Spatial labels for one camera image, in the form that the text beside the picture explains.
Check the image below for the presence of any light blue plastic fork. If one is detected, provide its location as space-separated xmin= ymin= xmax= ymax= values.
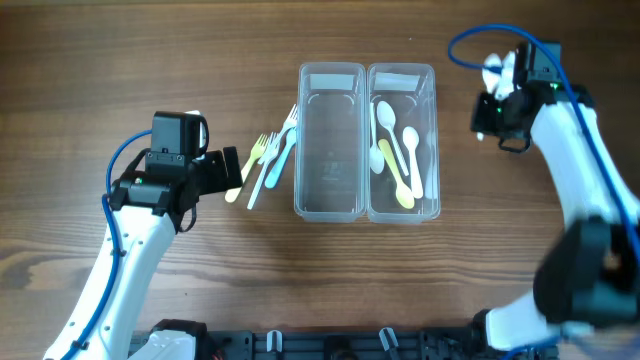
xmin=265 ymin=127 xmax=297 ymax=189

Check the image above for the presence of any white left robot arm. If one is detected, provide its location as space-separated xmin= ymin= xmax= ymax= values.
xmin=45 ymin=147 xmax=241 ymax=359

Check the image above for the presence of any short white plastic fork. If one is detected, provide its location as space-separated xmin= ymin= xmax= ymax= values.
xmin=258 ymin=104 xmax=298 ymax=165

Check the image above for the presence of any long white plastic fork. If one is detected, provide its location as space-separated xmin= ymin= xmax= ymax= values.
xmin=247 ymin=133 xmax=277 ymax=210

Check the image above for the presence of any thick white plastic spoon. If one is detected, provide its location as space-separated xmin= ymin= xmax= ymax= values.
xmin=403 ymin=126 xmax=424 ymax=199

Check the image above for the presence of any yellow plastic spoon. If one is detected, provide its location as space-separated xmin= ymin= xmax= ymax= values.
xmin=378 ymin=139 xmax=415 ymax=209

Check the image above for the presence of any yellow plastic fork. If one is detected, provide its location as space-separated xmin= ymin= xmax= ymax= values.
xmin=224 ymin=134 xmax=270 ymax=203

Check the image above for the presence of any thin white plastic spoon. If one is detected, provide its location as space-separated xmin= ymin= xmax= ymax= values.
xmin=369 ymin=102 xmax=385 ymax=174

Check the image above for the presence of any clear plastic container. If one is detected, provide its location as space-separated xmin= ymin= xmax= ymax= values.
xmin=367 ymin=63 xmax=441 ymax=224
xmin=294 ymin=62 xmax=367 ymax=223

